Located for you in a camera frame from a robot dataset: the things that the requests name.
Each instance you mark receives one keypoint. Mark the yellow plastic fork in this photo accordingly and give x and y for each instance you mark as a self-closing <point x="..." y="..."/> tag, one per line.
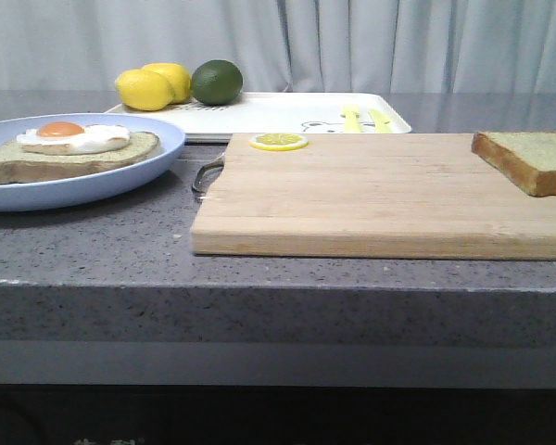
<point x="351" y="115"/>

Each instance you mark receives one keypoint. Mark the metal cutting board handle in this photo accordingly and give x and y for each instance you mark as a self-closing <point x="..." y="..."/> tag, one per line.
<point x="205" y="176"/>

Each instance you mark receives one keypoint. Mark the rear yellow lemon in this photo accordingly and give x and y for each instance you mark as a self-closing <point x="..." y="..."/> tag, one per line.
<point x="177" y="75"/>

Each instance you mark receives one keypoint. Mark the yellow plastic knife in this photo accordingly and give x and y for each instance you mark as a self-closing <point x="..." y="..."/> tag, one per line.
<point x="381" y="121"/>

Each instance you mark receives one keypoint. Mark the wooden cutting board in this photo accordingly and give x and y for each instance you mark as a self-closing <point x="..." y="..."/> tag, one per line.
<point x="401" y="196"/>

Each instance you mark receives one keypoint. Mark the white bear tray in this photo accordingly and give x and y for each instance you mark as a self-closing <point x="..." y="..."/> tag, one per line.
<point x="263" y="112"/>

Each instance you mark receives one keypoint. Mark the bread slice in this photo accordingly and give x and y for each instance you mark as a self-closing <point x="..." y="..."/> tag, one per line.
<point x="527" y="159"/>
<point x="20" y="166"/>

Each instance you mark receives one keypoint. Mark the lemon slice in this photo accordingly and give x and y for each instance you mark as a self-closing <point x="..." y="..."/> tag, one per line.
<point x="278" y="141"/>

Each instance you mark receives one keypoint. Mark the grey curtain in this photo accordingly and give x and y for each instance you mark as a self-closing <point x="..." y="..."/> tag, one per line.
<point x="287" y="46"/>

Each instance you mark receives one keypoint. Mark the fried egg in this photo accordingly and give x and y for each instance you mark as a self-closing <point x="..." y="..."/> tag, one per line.
<point x="70" y="138"/>

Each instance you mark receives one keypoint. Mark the light blue plate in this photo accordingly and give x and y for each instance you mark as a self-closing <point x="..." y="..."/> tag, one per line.
<point x="88" y="188"/>

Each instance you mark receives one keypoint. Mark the yellow lemon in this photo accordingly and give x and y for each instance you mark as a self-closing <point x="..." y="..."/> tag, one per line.
<point x="177" y="75"/>
<point x="144" y="90"/>

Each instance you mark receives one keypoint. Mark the front yellow lemon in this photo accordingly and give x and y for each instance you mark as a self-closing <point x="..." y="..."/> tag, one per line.
<point x="144" y="90"/>

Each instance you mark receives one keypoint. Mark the green lime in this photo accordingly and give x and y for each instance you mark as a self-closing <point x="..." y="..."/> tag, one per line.
<point x="216" y="82"/>

